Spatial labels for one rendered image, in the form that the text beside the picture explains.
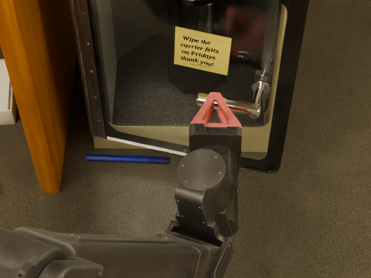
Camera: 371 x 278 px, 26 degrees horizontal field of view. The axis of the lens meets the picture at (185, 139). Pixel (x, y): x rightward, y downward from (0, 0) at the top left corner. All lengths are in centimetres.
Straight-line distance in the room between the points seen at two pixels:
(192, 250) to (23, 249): 33
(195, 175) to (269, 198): 42
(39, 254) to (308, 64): 98
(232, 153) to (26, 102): 30
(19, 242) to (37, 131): 59
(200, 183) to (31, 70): 31
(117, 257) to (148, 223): 56
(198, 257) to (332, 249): 42
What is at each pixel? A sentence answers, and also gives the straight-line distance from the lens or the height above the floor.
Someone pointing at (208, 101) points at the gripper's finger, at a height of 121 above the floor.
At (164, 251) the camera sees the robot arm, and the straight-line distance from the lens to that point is 83.
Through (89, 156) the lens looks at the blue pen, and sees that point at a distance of 135.
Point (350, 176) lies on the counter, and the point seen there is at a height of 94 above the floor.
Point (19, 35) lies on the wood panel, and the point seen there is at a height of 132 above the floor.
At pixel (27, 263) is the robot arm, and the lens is 59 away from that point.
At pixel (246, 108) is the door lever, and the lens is 108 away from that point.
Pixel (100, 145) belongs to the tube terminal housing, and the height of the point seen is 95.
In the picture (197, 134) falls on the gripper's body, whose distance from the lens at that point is 100.
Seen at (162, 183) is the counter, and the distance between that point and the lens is 133.
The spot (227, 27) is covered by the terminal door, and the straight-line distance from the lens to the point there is 104.
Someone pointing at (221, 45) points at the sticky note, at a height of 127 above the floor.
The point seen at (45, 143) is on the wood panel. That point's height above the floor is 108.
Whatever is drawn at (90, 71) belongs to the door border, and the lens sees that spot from 119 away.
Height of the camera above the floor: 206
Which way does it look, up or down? 54 degrees down
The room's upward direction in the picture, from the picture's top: straight up
